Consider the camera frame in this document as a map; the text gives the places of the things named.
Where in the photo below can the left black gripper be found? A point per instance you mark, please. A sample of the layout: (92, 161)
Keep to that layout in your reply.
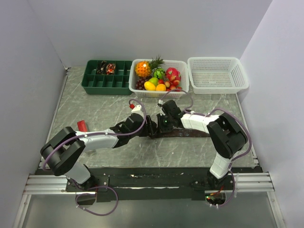
(149, 129)

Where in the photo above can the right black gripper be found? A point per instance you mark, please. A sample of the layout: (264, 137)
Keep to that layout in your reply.
(160, 127)

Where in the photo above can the brown floral necktie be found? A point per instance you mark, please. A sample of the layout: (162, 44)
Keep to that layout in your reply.
(181, 133)

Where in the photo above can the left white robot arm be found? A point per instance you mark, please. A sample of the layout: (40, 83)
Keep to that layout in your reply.
(63, 150)

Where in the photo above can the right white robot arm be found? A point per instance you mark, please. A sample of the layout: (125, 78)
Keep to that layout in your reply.
(226, 132)

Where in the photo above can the toy orange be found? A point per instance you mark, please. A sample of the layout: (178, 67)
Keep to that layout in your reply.
(161, 87)

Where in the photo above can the toy yellow mango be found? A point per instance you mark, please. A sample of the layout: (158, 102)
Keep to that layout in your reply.
(149, 86)

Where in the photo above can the toy green apple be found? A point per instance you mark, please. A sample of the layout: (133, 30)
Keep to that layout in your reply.
(154, 81)

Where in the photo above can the toy purple grapes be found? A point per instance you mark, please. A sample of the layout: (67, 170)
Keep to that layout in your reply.
(140, 82)

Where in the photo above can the toy watermelon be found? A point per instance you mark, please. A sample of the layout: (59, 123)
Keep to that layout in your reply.
(159, 73)

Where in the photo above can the toy dragon fruit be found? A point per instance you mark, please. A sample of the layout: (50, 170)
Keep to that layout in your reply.
(172, 74)

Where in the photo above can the red toothpaste box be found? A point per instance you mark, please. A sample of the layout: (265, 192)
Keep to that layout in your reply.
(83, 127)

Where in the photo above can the empty white basket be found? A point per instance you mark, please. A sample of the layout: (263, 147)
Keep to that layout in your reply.
(217, 75)

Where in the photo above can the toy pineapple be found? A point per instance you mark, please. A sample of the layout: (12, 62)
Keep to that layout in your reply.
(144, 68)

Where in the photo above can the green compartment tray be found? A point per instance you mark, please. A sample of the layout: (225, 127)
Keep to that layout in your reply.
(116, 84)

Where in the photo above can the red patterned rolled tie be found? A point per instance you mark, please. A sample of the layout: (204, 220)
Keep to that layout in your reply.
(110, 68)

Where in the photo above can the dark rolled tie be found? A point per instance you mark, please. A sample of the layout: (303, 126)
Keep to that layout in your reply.
(101, 67)

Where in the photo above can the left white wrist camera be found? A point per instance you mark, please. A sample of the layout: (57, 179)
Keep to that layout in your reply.
(137, 109)

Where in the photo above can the aluminium frame rail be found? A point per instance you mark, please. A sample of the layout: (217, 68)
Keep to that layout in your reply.
(253, 182)

